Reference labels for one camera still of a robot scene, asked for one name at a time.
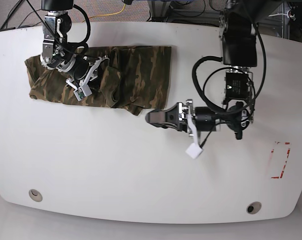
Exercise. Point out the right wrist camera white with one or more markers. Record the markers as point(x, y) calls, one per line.
point(82, 92)

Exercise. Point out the left table cable grommet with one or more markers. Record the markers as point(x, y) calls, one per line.
point(35, 195)

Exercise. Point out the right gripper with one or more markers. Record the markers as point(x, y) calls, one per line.
point(84, 69)

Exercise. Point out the aluminium frame rail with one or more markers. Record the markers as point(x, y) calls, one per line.
point(284, 9)

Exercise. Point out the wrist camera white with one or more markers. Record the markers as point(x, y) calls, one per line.
point(82, 92)
point(194, 150)

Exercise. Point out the right table cable grommet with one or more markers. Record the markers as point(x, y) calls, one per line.
point(254, 208)

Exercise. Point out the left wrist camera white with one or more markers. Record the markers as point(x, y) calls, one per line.
point(194, 150)

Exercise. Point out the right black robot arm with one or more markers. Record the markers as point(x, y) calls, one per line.
point(68, 57)

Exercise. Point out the red tape rectangle marking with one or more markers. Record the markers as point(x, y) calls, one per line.
point(278, 159)

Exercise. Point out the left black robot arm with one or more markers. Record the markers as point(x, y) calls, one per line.
point(238, 35)

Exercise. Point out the table cable grommet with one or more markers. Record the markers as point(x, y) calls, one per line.
point(254, 208)
point(35, 195)

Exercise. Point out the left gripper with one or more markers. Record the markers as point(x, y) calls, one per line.
point(198, 122)

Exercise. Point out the camouflage t-shirt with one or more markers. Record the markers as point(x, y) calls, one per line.
point(134, 78)

